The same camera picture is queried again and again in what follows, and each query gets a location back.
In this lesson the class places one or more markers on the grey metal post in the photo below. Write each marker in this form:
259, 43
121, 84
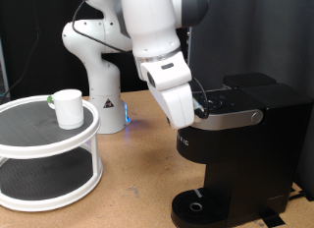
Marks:
2, 67

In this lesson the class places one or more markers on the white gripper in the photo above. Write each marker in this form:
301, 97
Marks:
178, 106

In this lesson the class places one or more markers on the perforated metal frame post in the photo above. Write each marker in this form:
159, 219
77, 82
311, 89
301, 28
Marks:
189, 41

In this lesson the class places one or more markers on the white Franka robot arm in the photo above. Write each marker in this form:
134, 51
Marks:
104, 90

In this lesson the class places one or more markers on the white ceramic mug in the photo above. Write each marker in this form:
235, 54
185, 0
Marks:
69, 110

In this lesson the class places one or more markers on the white two-tier turntable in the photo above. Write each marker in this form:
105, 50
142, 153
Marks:
32, 129

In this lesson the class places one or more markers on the black Keurig coffee machine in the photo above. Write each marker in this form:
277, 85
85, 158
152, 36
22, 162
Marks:
261, 156

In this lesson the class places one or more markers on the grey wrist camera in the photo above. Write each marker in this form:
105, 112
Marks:
198, 108

